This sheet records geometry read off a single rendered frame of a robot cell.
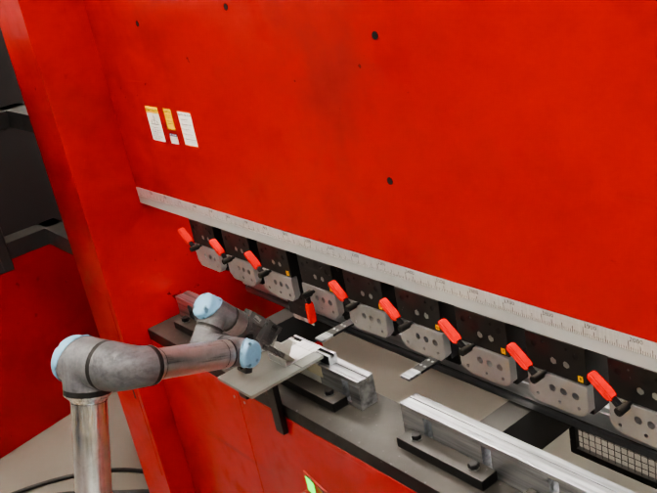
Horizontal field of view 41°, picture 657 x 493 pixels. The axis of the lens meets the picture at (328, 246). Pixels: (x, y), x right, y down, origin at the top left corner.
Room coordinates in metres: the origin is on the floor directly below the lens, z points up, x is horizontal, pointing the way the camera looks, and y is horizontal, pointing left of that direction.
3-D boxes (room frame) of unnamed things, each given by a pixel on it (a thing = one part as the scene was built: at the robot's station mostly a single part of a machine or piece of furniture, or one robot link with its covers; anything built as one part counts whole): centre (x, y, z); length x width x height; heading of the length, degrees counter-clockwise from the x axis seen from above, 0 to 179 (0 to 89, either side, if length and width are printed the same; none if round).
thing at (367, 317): (2.06, -0.10, 1.26); 0.15 x 0.09 x 0.17; 35
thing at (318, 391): (2.30, 0.14, 0.89); 0.30 x 0.05 x 0.03; 35
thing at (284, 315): (2.95, 0.06, 0.81); 0.64 x 0.08 x 0.14; 125
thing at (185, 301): (2.82, 0.43, 0.92); 0.50 x 0.06 x 0.10; 35
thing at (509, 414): (2.09, -0.54, 0.81); 0.64 x 0.08 x 0.14; 125
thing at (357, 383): (2.32, 0.08, 0.92); 0.39 x 0.06 x 0.10; 35
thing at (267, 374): (2.28, 0.24, 1.00); 0.26 x 0.18 x 0.01; 125
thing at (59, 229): (3.28, 1.08, 1.18); 0.40 x 0.24 x 0.07; 35
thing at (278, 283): (2.39, 0.13, 1.26); 0.15 x 0.09 x 0.17; 35
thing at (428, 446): (1.84, -0.18, 0.89); 0.30 x 0.05 x 0.03; 35
